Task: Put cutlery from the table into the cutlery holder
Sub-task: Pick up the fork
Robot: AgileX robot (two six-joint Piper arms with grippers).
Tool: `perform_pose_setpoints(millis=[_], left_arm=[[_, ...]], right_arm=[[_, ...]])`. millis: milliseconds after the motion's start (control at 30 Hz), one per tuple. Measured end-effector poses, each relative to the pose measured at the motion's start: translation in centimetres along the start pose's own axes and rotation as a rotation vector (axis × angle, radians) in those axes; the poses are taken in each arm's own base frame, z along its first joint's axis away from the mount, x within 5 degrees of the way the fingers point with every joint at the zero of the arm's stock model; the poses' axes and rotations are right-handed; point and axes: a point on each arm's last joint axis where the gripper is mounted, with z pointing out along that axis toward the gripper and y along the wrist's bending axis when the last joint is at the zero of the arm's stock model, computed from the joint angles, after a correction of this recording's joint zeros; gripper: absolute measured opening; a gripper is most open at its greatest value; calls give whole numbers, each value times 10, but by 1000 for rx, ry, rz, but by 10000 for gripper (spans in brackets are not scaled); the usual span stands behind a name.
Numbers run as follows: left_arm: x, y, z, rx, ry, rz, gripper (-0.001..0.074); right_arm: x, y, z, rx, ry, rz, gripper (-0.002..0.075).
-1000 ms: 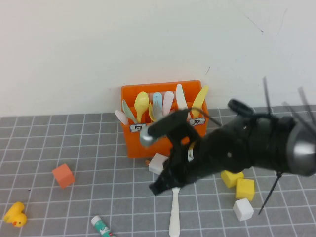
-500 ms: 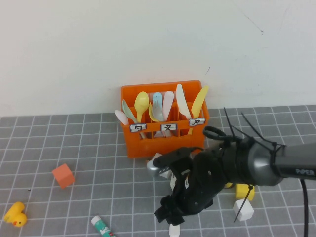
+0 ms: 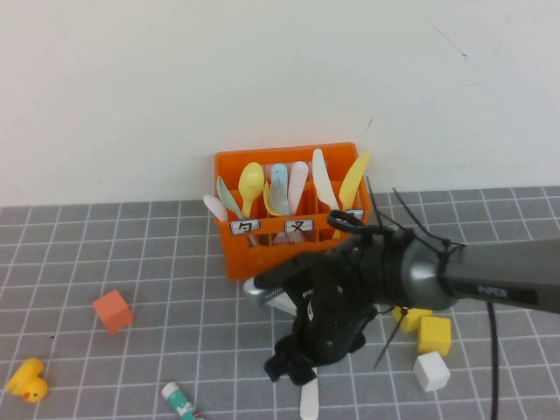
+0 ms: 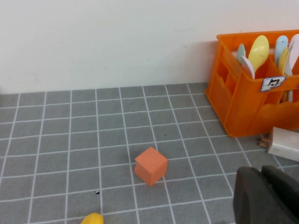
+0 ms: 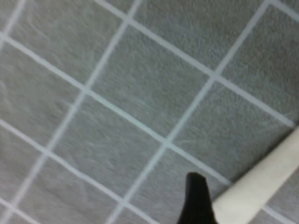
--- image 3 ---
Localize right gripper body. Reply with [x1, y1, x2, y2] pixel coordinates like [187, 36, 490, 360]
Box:
[275, 248, 377, 368]

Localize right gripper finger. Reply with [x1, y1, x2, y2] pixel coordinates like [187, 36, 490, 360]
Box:
[264, 349, 303, 384]
[290, 366, 317, 387]

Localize white plastic fork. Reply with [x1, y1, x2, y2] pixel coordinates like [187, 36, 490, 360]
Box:
[299, 375, 320, 420]

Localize green white glue stick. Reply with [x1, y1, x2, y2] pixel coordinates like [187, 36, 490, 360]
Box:
[160, 381, 205, 420]

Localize yellow plastic knife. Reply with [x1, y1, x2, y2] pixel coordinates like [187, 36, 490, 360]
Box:
[331, 151, 372, 240]

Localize mint green plastic spoon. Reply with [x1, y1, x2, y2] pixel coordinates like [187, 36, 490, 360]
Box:
[217, 175, 246, 220]

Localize orange plastic cutlery holder crate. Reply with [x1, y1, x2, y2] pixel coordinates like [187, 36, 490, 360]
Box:
[213, 141, 374, 281]

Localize pale pink plastic cutlery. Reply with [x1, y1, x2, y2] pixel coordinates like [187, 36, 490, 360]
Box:
[287, 160, 310, 244]

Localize light blue plastic cutlery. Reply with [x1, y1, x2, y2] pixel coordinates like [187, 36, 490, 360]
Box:
[269, 163, 289, 190]

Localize white rectangular block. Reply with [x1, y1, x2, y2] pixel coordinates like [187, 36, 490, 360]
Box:
[267, 293, 304, 316]

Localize yellow foam cube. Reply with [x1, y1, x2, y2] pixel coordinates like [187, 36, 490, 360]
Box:
[392, 305, 434, 334]
[417, 314, 452, 356]

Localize white foam cube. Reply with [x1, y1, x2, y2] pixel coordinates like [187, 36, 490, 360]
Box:
[413, 350, 452, 393]

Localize grey plastic fork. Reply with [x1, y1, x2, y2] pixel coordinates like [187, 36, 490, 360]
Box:
[269, 181, 291, 215]

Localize yellow plastic fork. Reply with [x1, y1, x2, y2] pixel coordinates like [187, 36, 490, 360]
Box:
[261, 181, 282, 216]

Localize white plastic knife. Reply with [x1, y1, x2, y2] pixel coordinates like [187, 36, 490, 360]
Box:
[311, 148, 340, 211]

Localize yellow plastic spoon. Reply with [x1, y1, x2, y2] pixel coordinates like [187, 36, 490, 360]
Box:
[238, 163, 267, 220]

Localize white plastic spoon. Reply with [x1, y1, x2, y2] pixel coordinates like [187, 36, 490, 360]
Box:
[202, 193, 229, 223]

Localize orange foam cube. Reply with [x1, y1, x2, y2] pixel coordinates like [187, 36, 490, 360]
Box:
[91, 289, 135, 335]

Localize grey checked table mat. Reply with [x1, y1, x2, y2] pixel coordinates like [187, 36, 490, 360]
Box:
[0, 186, 560, 420]

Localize yellow rubber duck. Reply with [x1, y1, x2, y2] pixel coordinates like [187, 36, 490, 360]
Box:
[5, 357, 49, 404]

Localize black cable tie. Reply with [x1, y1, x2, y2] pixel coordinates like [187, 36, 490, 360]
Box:
[374, 307, 410, 369]
[365, 174, 467, 263]

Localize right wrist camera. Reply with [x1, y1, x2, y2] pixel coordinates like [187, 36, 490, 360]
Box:
[242, 251, 338, 310]

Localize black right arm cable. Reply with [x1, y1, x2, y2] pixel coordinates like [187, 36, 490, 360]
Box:
[326, 209, 502, 420]

